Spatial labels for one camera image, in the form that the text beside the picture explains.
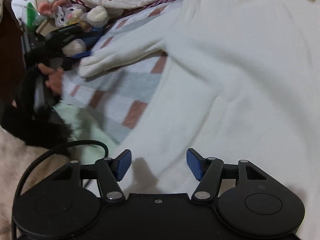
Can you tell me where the person left hand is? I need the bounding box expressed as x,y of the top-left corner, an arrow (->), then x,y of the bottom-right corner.
37,63 -> 64,96

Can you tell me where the black cable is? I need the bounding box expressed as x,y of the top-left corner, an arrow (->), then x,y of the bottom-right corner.
11,139 -> 110,240

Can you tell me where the plaid bed blanket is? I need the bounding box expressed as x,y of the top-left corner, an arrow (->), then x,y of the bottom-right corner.
61,0 -> 183,144

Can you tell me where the cream knitted cloth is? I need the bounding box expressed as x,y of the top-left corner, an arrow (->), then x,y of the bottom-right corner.
1,129 -> 69,239

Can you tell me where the dark wooden cabinet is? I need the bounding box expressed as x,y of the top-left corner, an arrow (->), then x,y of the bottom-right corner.
1,0 -> 25,105

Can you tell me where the black garment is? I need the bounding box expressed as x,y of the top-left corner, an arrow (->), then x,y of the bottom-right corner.
1,104 -> 71,149

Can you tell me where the cream fleece garment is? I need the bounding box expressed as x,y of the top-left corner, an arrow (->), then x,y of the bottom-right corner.
79,0 -> 319,239

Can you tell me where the grey plush bunny toy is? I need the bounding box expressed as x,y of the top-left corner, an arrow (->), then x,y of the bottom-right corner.
37,0 -> 110,57

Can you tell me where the light green cloth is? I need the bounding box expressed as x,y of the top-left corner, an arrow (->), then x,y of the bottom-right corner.
54,101 -> 118,164

